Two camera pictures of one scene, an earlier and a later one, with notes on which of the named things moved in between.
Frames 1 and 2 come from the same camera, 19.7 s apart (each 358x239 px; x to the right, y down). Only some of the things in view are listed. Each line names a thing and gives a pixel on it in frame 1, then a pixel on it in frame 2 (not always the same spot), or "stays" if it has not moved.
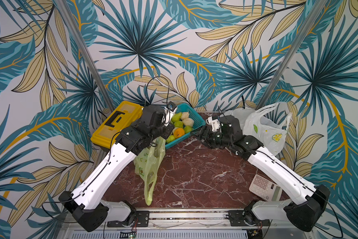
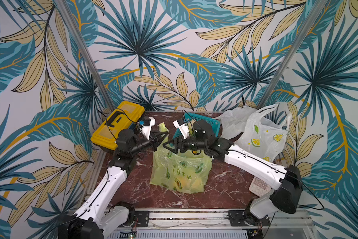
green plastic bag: [146, 161] to [184, 172]
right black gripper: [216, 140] to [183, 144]
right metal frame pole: [292, 50] stays
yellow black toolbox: [125, 114] stays
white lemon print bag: [272, 136] stays
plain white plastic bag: [240, 113] stays
